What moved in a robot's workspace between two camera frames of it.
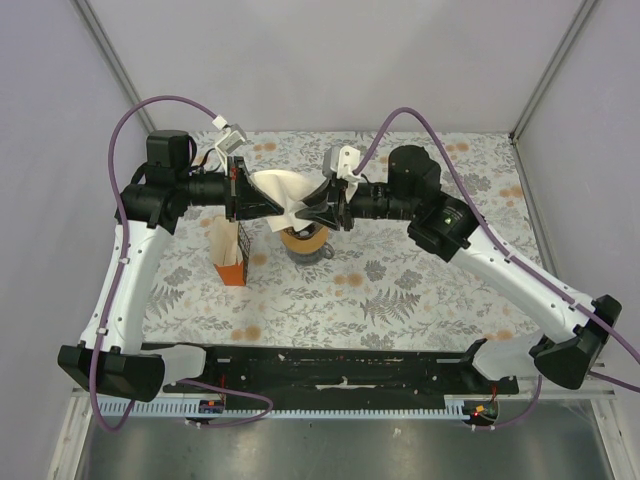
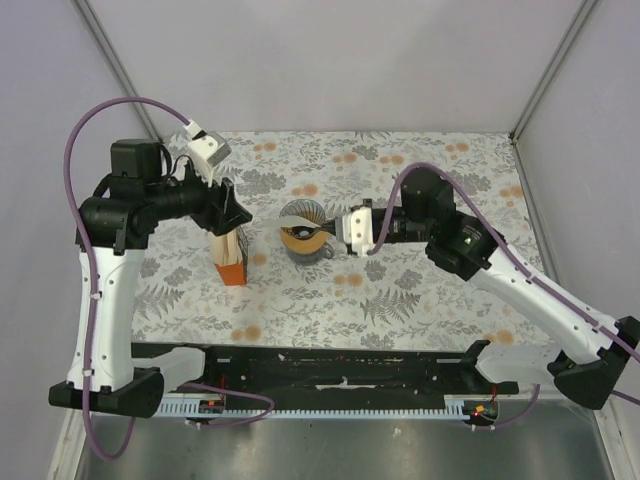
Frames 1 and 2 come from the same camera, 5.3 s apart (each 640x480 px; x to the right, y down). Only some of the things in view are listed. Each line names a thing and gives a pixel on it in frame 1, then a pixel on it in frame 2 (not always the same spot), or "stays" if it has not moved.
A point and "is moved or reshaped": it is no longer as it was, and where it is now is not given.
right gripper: (336, 213) to (329, 227)
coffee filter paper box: (229, 250) stays
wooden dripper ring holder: (304, 246) stays
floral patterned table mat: (230, 282) stays
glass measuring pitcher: (310, 258) stays
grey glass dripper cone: (306, 233) is moved or reshaped
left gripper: (243, 197) to (221, 211)
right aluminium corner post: (551, 69) stays
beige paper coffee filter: (288, 189) is moved or reshaped
